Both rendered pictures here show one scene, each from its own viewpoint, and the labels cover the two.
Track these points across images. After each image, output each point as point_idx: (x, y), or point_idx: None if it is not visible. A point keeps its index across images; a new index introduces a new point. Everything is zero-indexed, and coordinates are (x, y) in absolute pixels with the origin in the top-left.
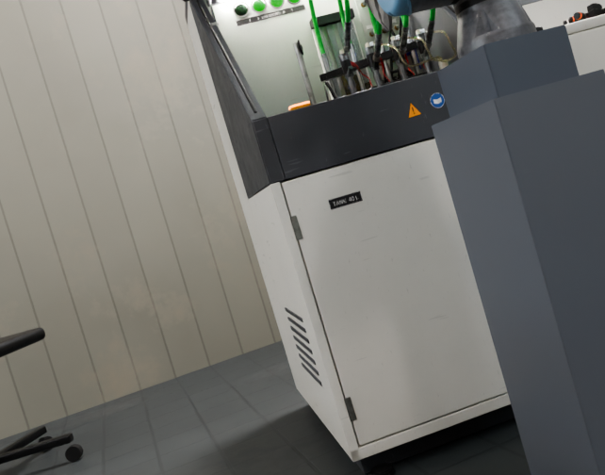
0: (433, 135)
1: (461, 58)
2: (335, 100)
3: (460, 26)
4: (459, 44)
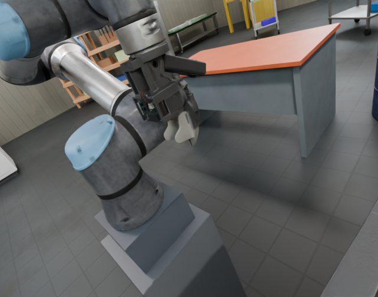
0: (212, 218)
1: (159, 181)
2: (373, 205)
3: (146, 172)
4: (155, 180)
